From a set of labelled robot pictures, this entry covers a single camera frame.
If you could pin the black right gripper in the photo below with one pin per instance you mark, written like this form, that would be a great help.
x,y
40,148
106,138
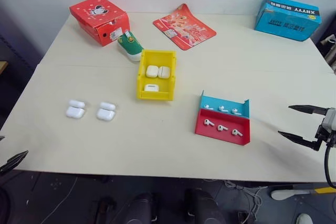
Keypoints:
x,y
329,137

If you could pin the white earbud case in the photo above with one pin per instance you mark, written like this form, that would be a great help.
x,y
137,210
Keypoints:
x,y
74,110
106,111
151,71
164,72
151,87

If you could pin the blue printed cardboard box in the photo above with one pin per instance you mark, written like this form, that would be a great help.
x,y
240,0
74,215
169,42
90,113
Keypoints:
x,y
286,20

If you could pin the red cartoon shoe box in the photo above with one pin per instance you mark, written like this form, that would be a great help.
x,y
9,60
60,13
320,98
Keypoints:
x,y
90,16

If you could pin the yellow plastic bin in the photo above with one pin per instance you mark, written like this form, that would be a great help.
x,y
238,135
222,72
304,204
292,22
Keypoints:
x,y
157,94

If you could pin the yellow floor tape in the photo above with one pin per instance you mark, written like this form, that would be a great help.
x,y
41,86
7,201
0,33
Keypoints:
x,y
325,191

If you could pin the white earbud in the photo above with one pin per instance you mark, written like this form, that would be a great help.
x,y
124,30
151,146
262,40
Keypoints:
x,y
208,122
222,108
208,107
235,132
235,111
221,128

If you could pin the red plastic tray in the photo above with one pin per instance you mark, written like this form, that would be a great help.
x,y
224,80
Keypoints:
x,y
223,136

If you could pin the blue plastic tray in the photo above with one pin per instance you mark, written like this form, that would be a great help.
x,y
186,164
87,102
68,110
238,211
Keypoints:
x,y
225,102

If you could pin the dark rounded shape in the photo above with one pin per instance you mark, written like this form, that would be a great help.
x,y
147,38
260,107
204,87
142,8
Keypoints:
x,y
200,207
140,209

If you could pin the red flat packet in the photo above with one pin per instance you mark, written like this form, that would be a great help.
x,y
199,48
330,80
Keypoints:
x,y
183,28

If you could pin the green and white child shoe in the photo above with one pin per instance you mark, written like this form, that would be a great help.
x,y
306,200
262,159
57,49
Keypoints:
x,y
130,47

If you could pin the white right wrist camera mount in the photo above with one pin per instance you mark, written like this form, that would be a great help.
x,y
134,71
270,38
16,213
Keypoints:
x,y
330,119

